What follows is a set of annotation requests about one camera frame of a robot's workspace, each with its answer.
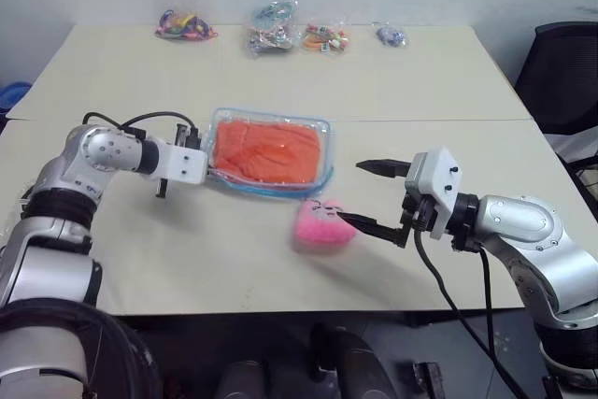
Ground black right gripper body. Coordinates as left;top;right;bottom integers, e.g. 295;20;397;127
399;192;440;235

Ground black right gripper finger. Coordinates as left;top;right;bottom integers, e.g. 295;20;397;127
337;211;413;249
355;157;413;181

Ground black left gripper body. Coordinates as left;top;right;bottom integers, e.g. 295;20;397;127
175;122;205;152

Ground clear plastic zipper pouch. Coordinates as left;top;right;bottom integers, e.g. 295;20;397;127
204;106;338;202

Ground orange cloth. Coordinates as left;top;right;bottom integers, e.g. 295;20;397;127
213;119;326;186

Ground pink fluffy plush toy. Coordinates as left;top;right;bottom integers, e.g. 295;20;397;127
291;199;359;256

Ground small bag with blue item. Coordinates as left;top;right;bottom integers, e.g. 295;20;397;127
372;21;411;50

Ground clear bag of mixed trinkets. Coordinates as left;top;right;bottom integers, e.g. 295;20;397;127
244;0;302;60

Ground clear bag of orange trinkets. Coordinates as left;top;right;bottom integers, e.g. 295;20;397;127
300;20;352;55

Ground dark rounded shape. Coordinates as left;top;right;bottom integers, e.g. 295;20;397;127
306;321;399;399

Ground blue fabric object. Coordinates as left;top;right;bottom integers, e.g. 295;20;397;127
0;80;33;116

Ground black office chair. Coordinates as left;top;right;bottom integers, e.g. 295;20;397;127
512;21;598;139

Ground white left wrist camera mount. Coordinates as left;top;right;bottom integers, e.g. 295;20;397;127
157;140;210;186

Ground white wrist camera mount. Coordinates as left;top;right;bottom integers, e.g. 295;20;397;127
404;147;464;239
157;140;210;186

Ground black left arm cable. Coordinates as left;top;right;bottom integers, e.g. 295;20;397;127
82;110;192;138

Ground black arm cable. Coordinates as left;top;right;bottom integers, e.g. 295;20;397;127
82;110;192;138
475;243;499;365
412;229;532;399

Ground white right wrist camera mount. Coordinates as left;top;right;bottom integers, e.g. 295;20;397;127
404;147;464;239

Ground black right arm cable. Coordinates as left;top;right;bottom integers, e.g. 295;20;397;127
412;229;532;399
475;243;499;365

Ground small black bracket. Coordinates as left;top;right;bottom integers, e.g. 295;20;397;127
410;360;446;399

